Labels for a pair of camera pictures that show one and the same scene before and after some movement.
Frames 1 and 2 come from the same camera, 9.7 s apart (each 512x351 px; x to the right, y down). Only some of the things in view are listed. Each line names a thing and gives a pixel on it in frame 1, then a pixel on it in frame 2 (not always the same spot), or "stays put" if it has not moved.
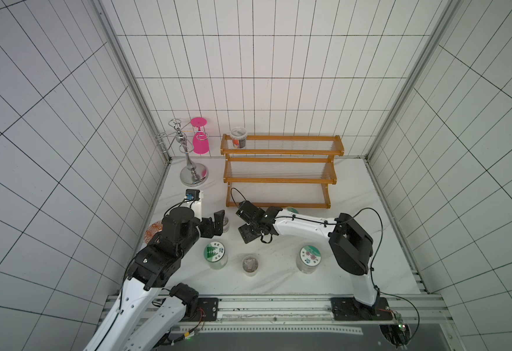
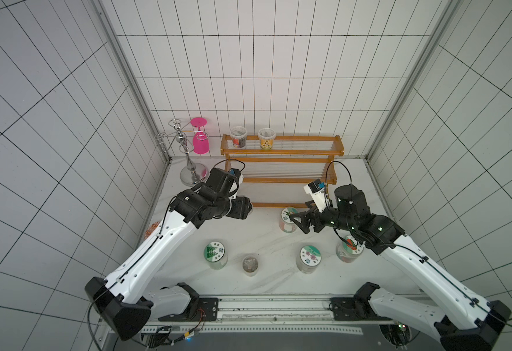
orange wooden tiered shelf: [288, 171] stays put
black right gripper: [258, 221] → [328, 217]
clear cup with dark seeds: [238, 134] stays put
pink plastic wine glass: [200, 138] stays put
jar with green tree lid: [215, 254] stays put
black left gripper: [208, 224] → [241, 208]
